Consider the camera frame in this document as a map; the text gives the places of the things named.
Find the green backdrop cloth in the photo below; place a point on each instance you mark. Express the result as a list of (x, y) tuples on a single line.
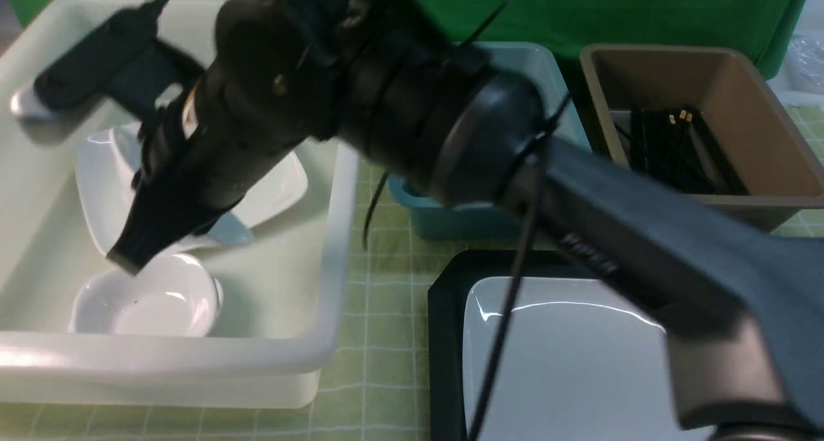
[(758, 29)]

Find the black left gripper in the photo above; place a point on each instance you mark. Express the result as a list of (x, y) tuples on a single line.
[(123, 59)]

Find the brown plastic bin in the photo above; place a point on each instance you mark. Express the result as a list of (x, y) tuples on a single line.
[(763, 144)]

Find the large white plastic bin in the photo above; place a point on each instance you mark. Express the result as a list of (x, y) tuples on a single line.
[(281, 313)]

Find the white square bowl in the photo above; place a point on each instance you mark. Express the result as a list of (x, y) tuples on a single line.
[(174, 296)]

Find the white square rice plate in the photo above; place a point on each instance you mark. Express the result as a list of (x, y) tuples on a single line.
[(581, 363)]

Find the black serving tray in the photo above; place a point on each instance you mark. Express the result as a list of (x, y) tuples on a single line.
[(447, 304)]

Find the bundle of black chopsticks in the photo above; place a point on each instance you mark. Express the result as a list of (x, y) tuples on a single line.
[(676, 147)]

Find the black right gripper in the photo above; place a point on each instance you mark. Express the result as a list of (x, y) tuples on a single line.
[(285, 71)]

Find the teal plastic bin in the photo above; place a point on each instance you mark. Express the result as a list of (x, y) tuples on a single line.
[(428, 219)]

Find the green checkered table mat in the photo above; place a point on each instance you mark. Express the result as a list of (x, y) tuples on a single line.
[(375, 387)]

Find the white square plate in bin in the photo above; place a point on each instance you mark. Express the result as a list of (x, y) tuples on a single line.
[(106, 163)]

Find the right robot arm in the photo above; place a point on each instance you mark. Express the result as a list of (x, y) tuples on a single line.
[(742, 309)]

